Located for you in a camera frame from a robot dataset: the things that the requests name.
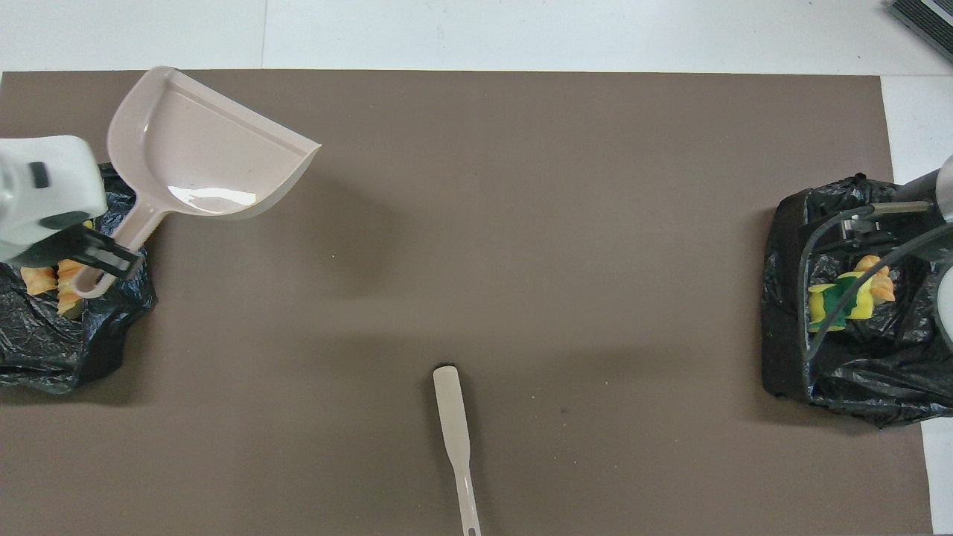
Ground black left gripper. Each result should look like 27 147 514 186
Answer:
16 211 144 281

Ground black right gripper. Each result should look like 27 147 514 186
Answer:
840 170 941 254

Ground pale striped croissant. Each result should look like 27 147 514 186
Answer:
855 255 896 302

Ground striped orange croissant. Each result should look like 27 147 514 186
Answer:
57 258 89 307

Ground pale toast bread piece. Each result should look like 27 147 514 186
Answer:
20 264 60 297

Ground beige plastic dustpan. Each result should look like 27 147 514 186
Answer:
71 66 323 301

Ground beige hand brush black bristles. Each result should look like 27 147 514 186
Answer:
433 364 483 536

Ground black bag lined bin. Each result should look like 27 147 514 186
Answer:
0 162 158 395
761 173 953 430

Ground dark grey ribbed panel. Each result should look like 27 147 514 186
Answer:
887 0 953 64

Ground brown table mat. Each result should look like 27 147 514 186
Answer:
0 70 935 536

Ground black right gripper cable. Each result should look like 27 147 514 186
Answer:
796 200 953 363

